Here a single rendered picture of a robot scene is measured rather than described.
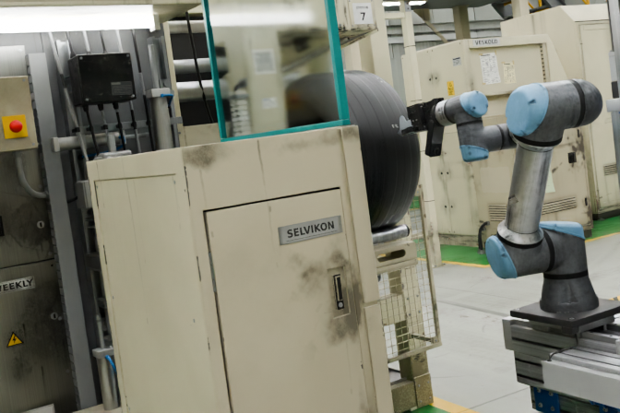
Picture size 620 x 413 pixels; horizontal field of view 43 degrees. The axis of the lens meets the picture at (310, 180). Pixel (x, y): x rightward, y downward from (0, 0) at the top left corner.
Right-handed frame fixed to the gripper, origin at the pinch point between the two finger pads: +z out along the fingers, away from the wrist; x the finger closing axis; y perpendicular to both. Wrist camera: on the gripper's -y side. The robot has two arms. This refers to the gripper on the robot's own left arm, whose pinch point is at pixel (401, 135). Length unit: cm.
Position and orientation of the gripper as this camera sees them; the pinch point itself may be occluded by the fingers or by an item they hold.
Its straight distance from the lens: 251.2
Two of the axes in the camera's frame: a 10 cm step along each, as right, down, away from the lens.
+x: -8.3, 1.4, -5.4
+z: -5.3, 1.5, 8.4
